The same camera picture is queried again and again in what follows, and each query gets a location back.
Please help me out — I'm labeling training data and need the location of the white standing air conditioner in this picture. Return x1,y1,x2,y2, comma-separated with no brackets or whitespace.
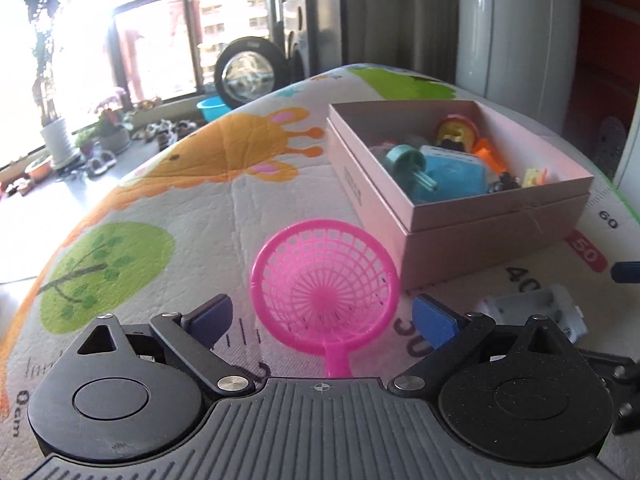
456,0,588,133

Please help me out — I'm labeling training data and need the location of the small dark toy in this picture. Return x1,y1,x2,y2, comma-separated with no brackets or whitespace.
487,171,522,194

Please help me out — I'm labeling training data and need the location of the pink cardboard box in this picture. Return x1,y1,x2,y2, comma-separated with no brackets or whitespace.
327,100,596,291

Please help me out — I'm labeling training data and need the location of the washing machine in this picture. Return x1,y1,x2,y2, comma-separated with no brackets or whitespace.
214,35,292,111

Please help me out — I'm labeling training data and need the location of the grey cabinet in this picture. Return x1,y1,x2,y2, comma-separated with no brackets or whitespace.
272,0,319,86

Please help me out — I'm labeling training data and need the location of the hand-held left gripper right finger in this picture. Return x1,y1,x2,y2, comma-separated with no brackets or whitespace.
391,294,583,395

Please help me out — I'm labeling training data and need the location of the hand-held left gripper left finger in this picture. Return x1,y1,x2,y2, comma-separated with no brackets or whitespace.
70,294,256,396

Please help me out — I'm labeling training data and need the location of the orange plastic toy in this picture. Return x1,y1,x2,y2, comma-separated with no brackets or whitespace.
471,138,510,175

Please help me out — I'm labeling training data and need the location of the blue plastic basin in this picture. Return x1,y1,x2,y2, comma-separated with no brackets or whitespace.
196,97,232,124

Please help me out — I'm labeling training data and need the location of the blue toy block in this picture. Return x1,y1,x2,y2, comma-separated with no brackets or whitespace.
419,144,490,202

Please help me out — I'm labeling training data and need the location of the flowering plant in grey pot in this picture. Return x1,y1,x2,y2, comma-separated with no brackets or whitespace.
93,87,134,155

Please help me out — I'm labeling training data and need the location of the printed play mat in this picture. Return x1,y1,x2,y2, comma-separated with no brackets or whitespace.
0,62,640,480

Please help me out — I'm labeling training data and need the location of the yellow plastic toy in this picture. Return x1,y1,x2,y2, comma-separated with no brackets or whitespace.
521,166,552,190

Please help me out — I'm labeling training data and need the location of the pink plastic strainer toy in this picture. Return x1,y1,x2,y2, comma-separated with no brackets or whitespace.
251,218,400,378

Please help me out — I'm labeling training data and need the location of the teal round toy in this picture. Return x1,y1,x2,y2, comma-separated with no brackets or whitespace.
384,144,442,202

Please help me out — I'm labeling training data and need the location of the tall plant in white pot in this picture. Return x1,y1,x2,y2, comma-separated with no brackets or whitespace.
15,0,85,167

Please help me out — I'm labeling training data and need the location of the white plastic toy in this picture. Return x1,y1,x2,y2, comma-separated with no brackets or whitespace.
481,283,587,343

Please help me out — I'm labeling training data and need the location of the grey curtain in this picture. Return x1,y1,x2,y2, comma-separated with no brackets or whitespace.
340,0,461,81

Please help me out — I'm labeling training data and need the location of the pink round toy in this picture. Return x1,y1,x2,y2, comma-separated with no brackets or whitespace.
436,115,482,155

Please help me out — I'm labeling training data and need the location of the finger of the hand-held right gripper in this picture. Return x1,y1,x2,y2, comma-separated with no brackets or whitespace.
575,350,640,436
611,261,640,284

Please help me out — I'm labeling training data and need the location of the orange flower pot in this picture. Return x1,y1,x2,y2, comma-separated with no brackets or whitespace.
26,155,55,182

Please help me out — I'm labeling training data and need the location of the black perforated board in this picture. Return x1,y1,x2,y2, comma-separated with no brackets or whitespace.
594,116,629,182

